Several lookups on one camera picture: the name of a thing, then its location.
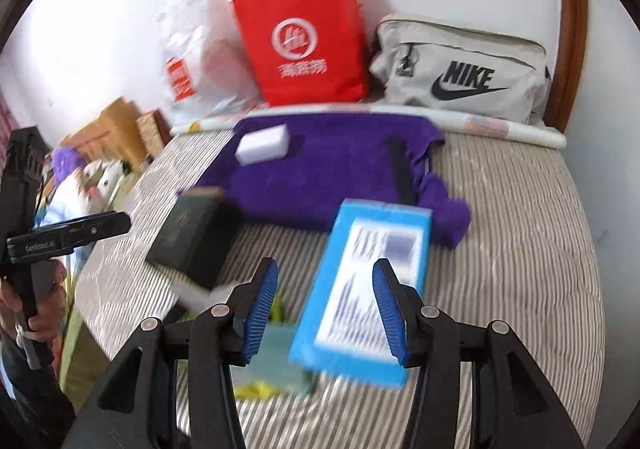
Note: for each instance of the green cloth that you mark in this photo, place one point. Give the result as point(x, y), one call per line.
point(85, 354)

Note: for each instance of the purple plush toy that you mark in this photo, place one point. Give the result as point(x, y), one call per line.
point(67, 164)

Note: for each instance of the rolled printed paper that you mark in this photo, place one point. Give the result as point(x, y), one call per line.
point(500, 126)

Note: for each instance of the patterned brown box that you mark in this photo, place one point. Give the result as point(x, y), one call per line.
point(150, 131)

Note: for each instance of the blue tissue pack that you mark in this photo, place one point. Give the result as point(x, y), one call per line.
point(345, 239)

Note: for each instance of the dark green tissue box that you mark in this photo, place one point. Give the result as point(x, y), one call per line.
point(190, 234)

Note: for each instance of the brown cardboard box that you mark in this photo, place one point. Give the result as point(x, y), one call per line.
point(115, 129)

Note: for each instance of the red paper bag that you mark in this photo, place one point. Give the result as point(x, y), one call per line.
point(300, 29)

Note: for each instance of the white rectangular block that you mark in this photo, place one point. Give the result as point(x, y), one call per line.
point(262, 144)

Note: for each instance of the person's left hand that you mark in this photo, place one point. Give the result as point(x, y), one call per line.
point(50, 304)

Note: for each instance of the person's left forearm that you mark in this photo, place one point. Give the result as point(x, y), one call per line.
point(30, 394)

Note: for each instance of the green wet wipes packet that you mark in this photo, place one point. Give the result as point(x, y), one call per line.
point(277, 354)

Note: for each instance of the purple towel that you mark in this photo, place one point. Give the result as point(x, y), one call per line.
point(325, 169)

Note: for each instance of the white plastic shopping bag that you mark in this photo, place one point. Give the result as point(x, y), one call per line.
point(200, 39)

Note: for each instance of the crumpled white tissue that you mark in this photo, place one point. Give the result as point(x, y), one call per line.
point(200, 299)

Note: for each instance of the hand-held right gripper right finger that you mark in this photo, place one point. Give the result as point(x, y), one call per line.
point(390, 309)

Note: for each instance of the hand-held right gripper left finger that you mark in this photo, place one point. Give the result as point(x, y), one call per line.
point(260, 309)

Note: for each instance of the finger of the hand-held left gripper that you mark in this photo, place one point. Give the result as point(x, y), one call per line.
point(100, 226)

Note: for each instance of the striped bed sheet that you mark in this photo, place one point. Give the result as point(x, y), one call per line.
point(525, 229)

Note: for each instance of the grey zip pouch bag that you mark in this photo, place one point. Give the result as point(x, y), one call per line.
point(450, 54)

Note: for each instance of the brown wooden bed frame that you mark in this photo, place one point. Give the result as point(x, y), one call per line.
point(570, 29)

